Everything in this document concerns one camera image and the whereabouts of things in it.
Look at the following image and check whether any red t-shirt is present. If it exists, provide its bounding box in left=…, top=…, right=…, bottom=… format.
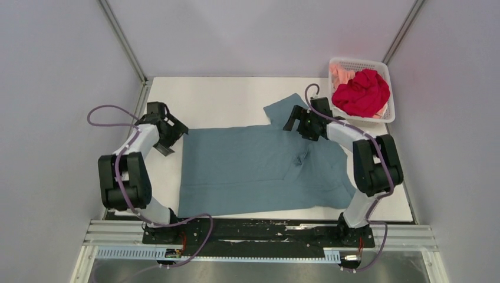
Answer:
left=332, top=68, right=391, bottom=119

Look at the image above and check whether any aluminium frame rail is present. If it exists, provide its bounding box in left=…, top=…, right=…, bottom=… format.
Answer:
left=71, top=218, right=449, bottom=282

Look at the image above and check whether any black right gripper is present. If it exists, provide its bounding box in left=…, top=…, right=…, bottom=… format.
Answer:
left=284, top=106, right=319, bottom=142

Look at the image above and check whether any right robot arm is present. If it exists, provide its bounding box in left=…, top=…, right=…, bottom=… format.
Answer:
left=283, top=98, right=404, bottom=246

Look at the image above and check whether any blue-grey t-shirt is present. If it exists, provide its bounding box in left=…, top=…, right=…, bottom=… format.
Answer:
left=178, top=94, right=356, bottom=218

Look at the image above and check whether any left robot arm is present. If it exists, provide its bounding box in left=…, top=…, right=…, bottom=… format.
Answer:
left=98, top=101, right=189, bottom=244

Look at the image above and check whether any white plastic laundry basket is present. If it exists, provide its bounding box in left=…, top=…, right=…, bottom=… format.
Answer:
left=328, top=57, right=395, bottom=123

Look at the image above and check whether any grey slotted cable duct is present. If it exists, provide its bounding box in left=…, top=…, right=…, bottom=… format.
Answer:
left=95, top=246, right=341, bottom=264

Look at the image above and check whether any pink t-shirt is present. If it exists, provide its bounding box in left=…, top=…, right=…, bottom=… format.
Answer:
left=329, top=63, right=387, bottom=120

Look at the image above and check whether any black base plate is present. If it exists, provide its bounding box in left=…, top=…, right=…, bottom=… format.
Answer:
left=136, top=218, right=376, bottom=258

